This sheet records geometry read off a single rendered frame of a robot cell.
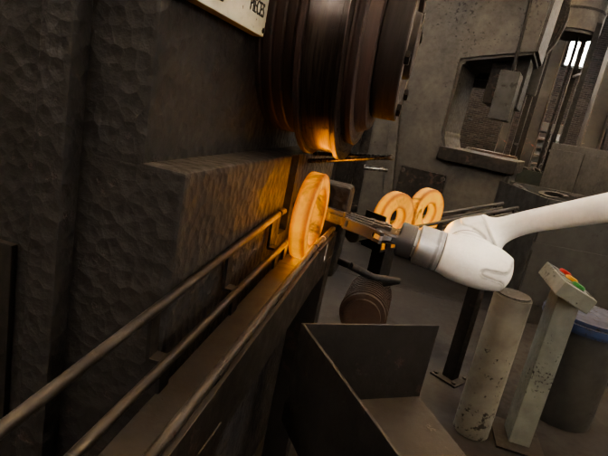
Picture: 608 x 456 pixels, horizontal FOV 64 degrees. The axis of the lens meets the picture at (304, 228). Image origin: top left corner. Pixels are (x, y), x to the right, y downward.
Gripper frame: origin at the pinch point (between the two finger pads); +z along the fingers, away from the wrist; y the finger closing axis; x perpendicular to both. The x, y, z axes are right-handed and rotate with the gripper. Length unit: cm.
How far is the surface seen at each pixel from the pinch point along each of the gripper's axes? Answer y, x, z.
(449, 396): 73, -70, -56
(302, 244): -18.1, -3.5, 0.7
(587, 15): 826, 270, -196
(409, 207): 38.1, 1.3, -17.2
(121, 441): -71, -13, 3
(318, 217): -4.2, -0.6, 1.5
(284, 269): -20.1, -8.9, 2.4
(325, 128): -24.0, 19.4, 1.7
